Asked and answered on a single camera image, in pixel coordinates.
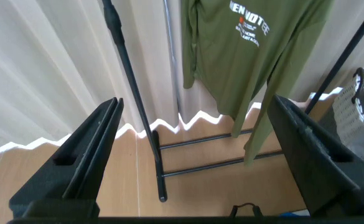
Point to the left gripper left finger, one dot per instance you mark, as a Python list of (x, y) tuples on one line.
[(44, 186)]

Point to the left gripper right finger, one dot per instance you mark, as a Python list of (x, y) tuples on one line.
[(324, 174)]

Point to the green long-sleeved shirt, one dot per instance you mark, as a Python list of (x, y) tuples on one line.
[(231, 62)]

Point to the white laundry basket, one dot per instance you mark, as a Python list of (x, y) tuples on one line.
[(343, 105)]

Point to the black clothes rack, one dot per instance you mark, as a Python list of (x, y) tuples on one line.
[(132, 84)]

